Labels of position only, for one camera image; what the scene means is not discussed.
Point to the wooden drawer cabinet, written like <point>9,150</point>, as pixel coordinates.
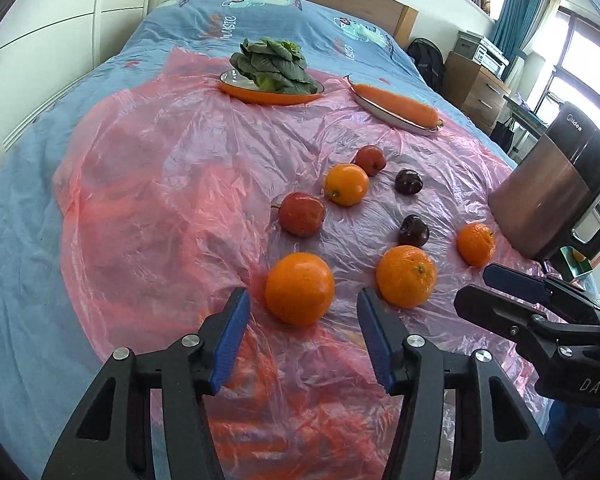
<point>472,87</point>

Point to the dark purple plum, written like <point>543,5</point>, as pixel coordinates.
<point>413,230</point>
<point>408,181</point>

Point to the window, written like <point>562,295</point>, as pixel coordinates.
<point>580,60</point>

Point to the green bok choy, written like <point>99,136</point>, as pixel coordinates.
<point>272,65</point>

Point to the red apple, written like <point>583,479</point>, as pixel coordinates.
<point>370,160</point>
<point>301,213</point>

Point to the white oval plate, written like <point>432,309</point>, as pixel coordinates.
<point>375,109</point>

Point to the green metal tray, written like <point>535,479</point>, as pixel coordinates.
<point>572,269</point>

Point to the small orange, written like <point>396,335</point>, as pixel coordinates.
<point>346,184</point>
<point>476,243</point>

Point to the carrot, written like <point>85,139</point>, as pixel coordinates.
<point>395,102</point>

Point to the orange oval plate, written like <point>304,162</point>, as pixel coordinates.
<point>260,97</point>

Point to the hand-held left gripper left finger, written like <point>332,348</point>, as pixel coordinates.
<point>230,345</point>

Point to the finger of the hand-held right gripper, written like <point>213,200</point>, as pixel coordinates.
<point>515,280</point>
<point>490,312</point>

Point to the black backpack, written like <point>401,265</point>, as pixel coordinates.
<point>427,65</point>

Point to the large orange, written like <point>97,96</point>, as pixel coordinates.
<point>406,276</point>
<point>300,287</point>

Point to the white printer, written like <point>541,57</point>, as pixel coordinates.
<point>485,52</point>

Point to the white wardrobe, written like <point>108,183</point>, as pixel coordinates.
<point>80,10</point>

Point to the teal curtain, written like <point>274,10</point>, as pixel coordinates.
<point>515,15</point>

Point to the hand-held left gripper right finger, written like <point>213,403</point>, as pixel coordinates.
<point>377,340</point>

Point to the stainless steel electric kettle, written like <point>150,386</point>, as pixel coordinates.
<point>545,195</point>

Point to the pink plastic sheet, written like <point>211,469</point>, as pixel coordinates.
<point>180,185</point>

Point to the dark tote bag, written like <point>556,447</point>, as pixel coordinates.
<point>502,135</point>

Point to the blue printed blanket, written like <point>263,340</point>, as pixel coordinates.
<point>105,85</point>

